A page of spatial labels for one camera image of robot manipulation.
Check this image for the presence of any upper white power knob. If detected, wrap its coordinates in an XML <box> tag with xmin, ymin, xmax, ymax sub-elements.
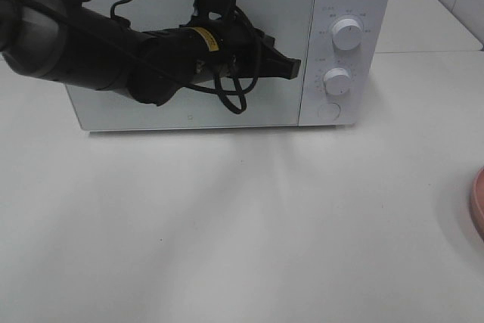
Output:
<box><xmin>330</xmin><ymin>15</ymin><xmax>364</xmax><ymax>51</ymax></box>

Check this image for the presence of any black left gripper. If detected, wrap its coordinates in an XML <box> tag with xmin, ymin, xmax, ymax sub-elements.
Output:
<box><xmin>181</xmin><ymin>20</ymin><xmax>301</xmax><ymax>85</ymax></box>

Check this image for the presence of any white microwave door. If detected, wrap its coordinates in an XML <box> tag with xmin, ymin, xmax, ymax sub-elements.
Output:
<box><xmin>67</xmin><ymin>0</ymin><xmax>312</xmax><ymax>132</ymax></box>

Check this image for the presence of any white timer knob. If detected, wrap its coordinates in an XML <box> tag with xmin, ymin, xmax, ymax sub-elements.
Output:
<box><xmin>323</xmin><ymin>67</ymin><xmax>352</xmax><ymax>96</ymax></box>

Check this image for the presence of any round white door button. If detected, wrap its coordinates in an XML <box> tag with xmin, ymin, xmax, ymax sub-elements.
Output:
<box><xmin>318</xmin><ymin>102</ymin><xmax>341</xmax><ymax>123</ymax></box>

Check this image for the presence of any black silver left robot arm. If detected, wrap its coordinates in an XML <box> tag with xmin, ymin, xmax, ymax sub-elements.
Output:
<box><xmin>1</xmin><ymin>0</ymin><xmax>300</xmax><ymax>113</ymax></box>

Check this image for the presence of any pink round plate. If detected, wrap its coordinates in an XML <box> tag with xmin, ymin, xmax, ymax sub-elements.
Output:
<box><xmin>470</xmin><ymin>168</ymin><xmax>484</xmax><ymax>238</ymax></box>

